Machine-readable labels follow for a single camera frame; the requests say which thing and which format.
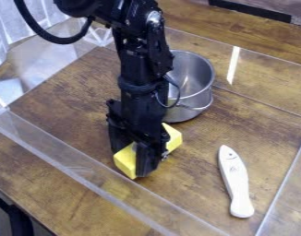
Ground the stainless steel pot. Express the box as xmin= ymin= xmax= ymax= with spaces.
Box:
xmin=164 ymin=50 xmax=215 ymax=123

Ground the black cable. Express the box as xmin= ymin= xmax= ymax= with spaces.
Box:
xmin=13 ymin=0 xmax=94 ymax=45

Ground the yellow butter block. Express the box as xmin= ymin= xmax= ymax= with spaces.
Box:
xmin=113 ymin=123 xmax=181 ymax=180

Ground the clear acrylic barrier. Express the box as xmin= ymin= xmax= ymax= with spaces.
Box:
xmin=0 ymin=11 xmax=301 ymax=236

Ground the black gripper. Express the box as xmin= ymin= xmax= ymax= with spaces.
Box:
xmin=106 ymin=81 xmax=168 ymax=177

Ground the black bar at back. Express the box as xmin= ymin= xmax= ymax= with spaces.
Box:
xmin=208 ymin=0 xmax=291 ymax=23

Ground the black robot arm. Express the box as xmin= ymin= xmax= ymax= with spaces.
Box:
xmin=54 ymin=0 xmax=173 ymax=177

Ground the white patterned curtain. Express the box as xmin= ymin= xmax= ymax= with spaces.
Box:
xmin=0 ymin=0 xmax=113 ymax=71

